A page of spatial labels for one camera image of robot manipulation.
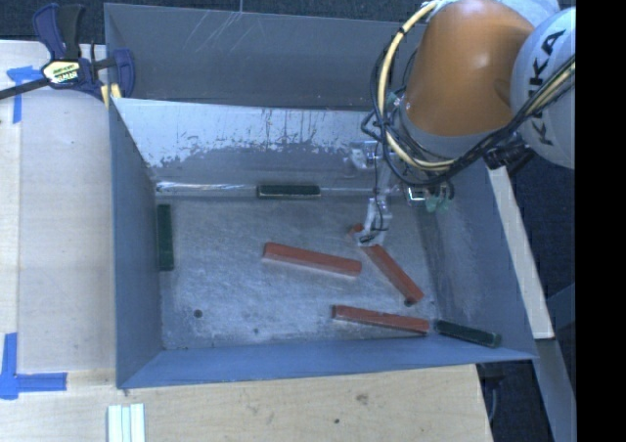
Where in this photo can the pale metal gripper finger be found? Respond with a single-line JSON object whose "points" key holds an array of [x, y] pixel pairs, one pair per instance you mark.
{"points": [[384, 217], [370, 222]]}

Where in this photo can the red-brown flat block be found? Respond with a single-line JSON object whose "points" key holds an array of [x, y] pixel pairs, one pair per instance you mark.
{"points": [[398, 276], [381, 319], [313, 260]]}

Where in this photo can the dark green flat block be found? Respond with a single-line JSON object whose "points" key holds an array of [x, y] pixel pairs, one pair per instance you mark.
{"points": [[288, 191], [165, 237], [467, 332]]}

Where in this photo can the grey metal bin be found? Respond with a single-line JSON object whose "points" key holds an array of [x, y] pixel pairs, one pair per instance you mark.
{"points": [[274, 313]]}

